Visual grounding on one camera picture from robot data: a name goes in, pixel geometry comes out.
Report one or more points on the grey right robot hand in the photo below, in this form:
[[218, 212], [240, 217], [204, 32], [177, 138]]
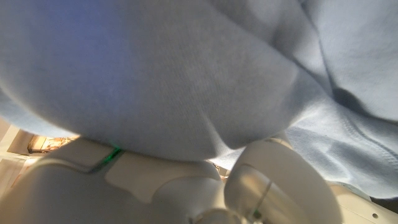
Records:
[[124, 193]]

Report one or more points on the light wooden box with slot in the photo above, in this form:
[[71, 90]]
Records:
[[367, 208]]

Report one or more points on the blue hoodie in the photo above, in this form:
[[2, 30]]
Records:
[[186, 77]]

